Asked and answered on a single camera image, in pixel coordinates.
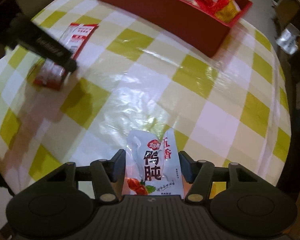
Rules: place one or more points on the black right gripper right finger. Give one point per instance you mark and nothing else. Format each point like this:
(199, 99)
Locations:
(199, 174)

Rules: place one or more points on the red white long snack packet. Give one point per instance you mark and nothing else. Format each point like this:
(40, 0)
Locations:
(60, 56)

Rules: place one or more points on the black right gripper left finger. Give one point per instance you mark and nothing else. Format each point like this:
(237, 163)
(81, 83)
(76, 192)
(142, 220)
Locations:
(107, 177)

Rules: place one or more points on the green checkered tablecloth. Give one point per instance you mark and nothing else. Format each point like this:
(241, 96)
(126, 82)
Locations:
(134, 75)

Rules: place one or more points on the red cardboard box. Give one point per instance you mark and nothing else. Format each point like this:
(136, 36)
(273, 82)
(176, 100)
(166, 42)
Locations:
(188, 22)

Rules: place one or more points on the red yellow snack bag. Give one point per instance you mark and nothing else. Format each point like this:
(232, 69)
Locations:
(224, 10)

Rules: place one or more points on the silver foil bag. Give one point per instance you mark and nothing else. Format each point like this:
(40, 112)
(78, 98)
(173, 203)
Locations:
(287, 40)

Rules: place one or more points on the white duck gizzard packet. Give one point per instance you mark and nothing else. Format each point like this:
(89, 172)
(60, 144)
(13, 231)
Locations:
(152, 165)

